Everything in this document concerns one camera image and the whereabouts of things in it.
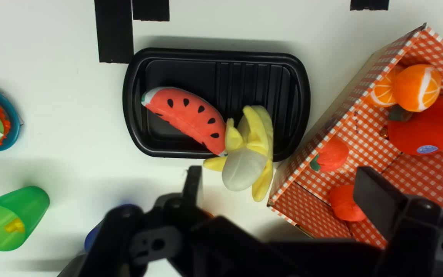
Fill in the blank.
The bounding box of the black plastic tray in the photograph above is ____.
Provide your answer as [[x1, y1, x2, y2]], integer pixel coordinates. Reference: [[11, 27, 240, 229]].
[[122, 45, 312, 161]]

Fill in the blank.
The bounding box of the plush orange fruit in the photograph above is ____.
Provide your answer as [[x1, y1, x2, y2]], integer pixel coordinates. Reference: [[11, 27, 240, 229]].
[[372, 62, 443, 113]]

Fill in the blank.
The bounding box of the long black tape strip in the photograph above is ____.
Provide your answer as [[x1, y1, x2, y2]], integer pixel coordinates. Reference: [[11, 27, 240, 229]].
[[96, 0, 134, 64]]

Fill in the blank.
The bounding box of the yellow toy piece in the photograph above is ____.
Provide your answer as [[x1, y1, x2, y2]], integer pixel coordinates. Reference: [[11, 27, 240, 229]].
[[3, 216, 28, 235]]

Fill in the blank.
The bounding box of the small black tape square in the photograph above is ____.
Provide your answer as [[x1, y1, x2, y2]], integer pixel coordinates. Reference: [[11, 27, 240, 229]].
[[349, 0, 389, 12]]

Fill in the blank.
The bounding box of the brown checkered cardboard box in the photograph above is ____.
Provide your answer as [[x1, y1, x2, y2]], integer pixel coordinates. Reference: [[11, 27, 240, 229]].
[[266, 21, 443, 250]]

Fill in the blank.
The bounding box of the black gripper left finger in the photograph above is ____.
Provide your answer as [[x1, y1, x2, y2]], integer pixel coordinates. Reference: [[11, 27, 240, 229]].
[[182, 164, 205, 206]]

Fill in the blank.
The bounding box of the green plastic cup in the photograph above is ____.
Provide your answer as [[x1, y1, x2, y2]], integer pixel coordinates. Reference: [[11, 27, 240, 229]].
[[0, 184, 52, 252]]

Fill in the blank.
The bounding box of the short black tape piece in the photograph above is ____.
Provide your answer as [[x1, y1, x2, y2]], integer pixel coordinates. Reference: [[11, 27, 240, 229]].
[[131, 0, 171, 21]]

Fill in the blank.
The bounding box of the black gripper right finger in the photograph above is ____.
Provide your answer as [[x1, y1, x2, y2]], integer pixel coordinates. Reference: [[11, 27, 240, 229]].
[[352, 165, 412, 242]]

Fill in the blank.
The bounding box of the plush watermelon slice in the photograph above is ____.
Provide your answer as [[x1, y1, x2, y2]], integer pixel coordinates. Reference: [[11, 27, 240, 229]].
[[140, 85, 228, 156]]

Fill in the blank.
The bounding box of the plush red fruit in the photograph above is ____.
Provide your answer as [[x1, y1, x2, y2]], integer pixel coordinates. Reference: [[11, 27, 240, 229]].
[[386, 96, 443, 156]]

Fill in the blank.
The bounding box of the plush peeled banana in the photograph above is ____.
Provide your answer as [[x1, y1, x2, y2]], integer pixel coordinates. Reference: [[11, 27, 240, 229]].
[[202, 104, 276, 202]]

